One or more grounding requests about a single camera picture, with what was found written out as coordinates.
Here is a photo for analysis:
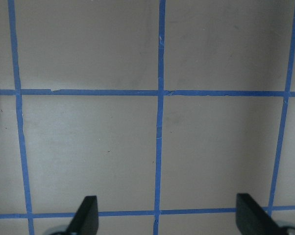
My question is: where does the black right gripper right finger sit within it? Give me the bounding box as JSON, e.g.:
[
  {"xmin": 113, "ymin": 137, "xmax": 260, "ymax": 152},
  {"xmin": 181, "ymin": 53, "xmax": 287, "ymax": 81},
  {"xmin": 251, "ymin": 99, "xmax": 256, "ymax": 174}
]
[{"xmin": 236, "ymin": 193, "xmax": 282, "ymax": 235}]

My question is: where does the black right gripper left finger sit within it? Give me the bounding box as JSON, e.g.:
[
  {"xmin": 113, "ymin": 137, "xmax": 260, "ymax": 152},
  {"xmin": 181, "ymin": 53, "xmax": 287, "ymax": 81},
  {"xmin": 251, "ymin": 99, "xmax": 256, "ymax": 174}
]
[{"xmin": 65, "ymin": 196, "xmax": 99, "ymax": 235}]

